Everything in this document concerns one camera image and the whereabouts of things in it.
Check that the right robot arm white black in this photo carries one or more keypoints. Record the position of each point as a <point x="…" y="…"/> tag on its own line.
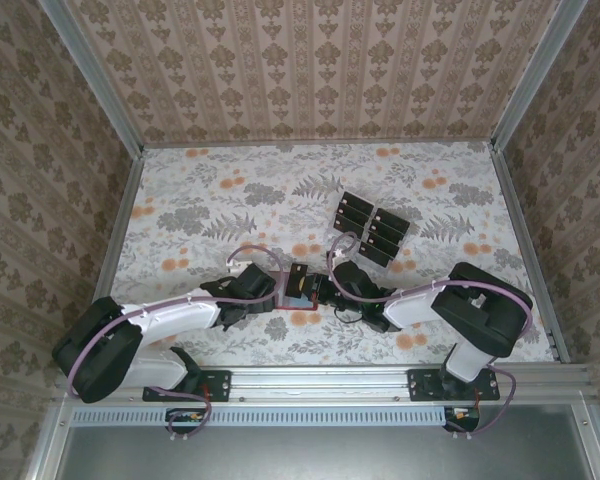
<point x="415" y="310"/>

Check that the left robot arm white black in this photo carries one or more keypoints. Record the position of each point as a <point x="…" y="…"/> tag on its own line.
<point x="180" y="317"/>

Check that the aluminium frame post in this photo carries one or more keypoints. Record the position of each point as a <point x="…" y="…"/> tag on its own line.
<point x="536" y="75"/>
<point x="100" y="75"/>

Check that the aluminium side rail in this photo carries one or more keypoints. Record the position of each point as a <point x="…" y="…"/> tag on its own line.
<point x="124" y="215"/>
<point x="530" y="250"/>

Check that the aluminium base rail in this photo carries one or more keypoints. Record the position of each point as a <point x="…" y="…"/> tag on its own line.
<point x="320" y="382"/>

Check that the black credit card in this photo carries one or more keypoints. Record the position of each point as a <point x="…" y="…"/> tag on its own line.
<point x="298" y="275"/>
<point x="357" y="201"/>
<point x="387" y="230"/>
<point x="354" y="211"/>
<point x="392" y="219"/>
<point x="350" y="222"/>
<point x="377" y="254"/>
<point x="382" y="241"/>

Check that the clear acrylic card stand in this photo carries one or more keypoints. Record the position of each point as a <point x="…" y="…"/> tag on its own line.
<point x="344" y="246"/>

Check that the red leather card holder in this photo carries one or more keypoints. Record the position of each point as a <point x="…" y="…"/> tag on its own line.
<point x="300" y="303"/>

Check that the grey metal panel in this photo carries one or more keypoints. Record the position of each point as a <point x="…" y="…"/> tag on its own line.
<point x="305" y="455"/>

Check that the black controller box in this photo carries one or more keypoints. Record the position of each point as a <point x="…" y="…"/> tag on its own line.
<point x="467" y="424"/>
<point x="182" y="426"/>

